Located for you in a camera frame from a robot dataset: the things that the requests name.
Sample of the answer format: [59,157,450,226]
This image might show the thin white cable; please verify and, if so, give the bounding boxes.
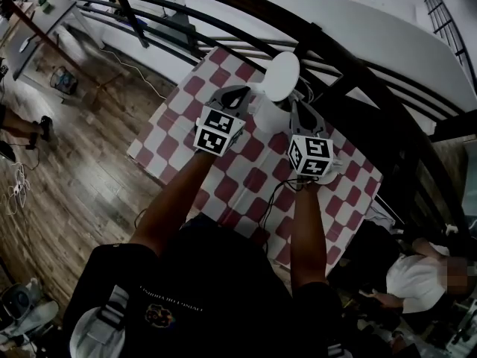
[98,46,168,101]

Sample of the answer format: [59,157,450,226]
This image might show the person's left forearm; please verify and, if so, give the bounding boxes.
[128,151,218,257]

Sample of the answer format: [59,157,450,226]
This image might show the red and white checkered tablecloth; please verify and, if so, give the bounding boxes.
[126,46,384,276]

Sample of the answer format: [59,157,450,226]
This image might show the tangled white cables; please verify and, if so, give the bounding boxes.
[0,161,33,216]

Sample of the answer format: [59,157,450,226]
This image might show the wire basket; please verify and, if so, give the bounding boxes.
[49,66,80,96]

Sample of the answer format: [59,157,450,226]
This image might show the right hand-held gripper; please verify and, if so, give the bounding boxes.
[287,100,335,179]

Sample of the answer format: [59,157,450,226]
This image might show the white harness strap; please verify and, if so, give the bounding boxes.
[69,284,130,358]

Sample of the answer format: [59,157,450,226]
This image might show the black metal railing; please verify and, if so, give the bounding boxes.
[29,0,477,231]

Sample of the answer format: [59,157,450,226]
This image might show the black stair railing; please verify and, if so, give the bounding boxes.
[423,0,477,78]

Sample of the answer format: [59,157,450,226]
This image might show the black bag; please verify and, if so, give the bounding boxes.
[333,220,405,289]

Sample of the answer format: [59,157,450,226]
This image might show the black cable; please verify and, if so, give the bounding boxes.
[256,177,310,255]
[133,207,151,234]

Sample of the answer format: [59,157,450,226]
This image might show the person's black shirt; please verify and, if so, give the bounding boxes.
[61,214,359,358]

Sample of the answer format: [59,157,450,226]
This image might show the person's right forearm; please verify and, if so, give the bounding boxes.
[289,179,329,291]

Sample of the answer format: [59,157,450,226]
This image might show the white plastic pitcher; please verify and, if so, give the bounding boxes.
[247,51,301,134]

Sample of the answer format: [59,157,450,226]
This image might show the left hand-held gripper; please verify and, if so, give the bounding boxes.
[192,85,252,158]

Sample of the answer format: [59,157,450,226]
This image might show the small white plate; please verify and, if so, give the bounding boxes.
[316,154,342,185]

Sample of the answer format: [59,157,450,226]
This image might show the white and black appliance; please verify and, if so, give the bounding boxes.
[0,277,60,338]

